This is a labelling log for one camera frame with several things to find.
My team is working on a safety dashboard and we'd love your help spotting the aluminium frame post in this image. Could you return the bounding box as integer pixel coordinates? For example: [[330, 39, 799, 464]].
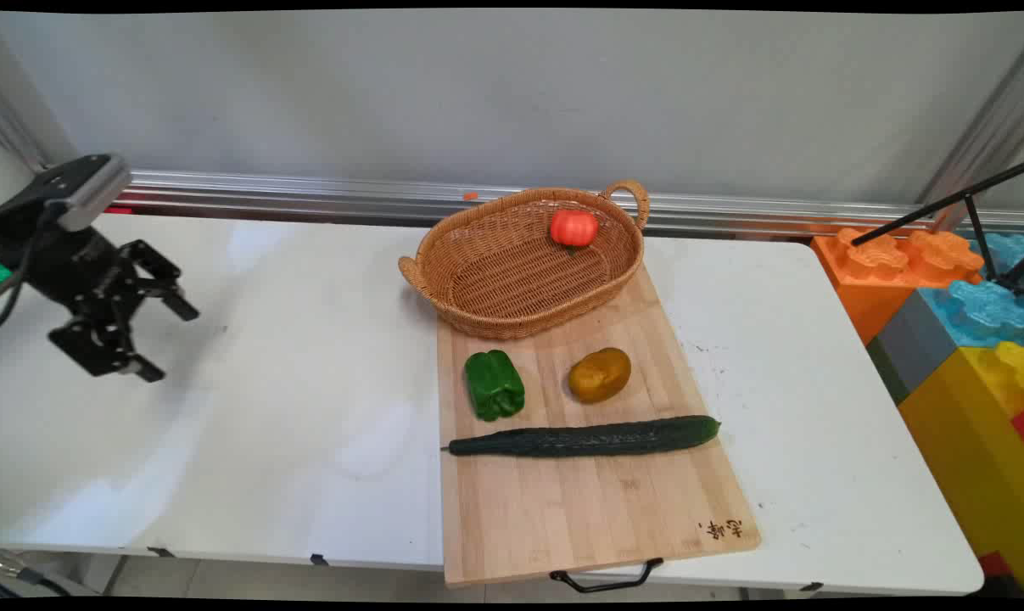
[[917, 38, 1024, 232], [0, 81, 80, 175]]

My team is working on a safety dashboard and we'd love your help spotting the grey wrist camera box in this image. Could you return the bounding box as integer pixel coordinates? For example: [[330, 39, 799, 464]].
[[0, 153, 132, 233]]

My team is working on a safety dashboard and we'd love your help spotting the black tripod stand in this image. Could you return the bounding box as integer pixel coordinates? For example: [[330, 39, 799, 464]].
[[851, 160, 1024, 295]]

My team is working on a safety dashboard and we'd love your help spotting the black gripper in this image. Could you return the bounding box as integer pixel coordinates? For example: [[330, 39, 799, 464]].
[[0, 210, 200, 384]]

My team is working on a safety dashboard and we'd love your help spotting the yellow toy building block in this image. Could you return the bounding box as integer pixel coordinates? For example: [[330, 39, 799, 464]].
[[897, 339, 1024, 591]]

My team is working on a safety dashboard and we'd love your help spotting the woven wicker basket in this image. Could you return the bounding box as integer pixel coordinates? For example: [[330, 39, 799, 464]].
[[398, 179, 652, 341]]

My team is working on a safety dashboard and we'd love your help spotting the grey toy building block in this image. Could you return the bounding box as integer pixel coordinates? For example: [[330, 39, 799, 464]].
[[865, 289, 959, 406]]

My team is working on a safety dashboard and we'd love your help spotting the bamboo cutting board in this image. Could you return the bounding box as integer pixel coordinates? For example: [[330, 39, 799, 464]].
[[435, 261, 763, 594]]

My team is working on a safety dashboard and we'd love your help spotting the red toy tomato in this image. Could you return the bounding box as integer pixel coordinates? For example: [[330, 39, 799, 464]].
[[550, 209, 600, 252]]

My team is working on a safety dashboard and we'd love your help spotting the orange toy building block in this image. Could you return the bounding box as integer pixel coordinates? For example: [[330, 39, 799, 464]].
[[811, 227, 986, 345]]

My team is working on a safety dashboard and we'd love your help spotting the blue toy building block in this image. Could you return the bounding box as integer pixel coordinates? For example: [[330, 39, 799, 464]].
[[917, 233, 1024, 350]]

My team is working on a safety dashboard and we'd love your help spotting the aluminium frame rail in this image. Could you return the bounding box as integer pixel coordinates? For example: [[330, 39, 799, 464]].
[[104, 169, 1024, 239]]

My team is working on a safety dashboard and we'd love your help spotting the green toy bell pepper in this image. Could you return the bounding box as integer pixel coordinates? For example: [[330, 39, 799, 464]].
[[464, 349, 527, 423]]

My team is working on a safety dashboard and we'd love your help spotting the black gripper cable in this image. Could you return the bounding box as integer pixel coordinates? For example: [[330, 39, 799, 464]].
[[0, 202, 63, 332]]

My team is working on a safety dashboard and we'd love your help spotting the dark green cucumber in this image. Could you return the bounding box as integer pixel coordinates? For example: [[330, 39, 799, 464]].
[[441, 415, 722, 459]]

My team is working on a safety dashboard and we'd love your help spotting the brown toy potato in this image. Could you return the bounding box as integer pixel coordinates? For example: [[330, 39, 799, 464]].
[[568, 347, 633, 404]]

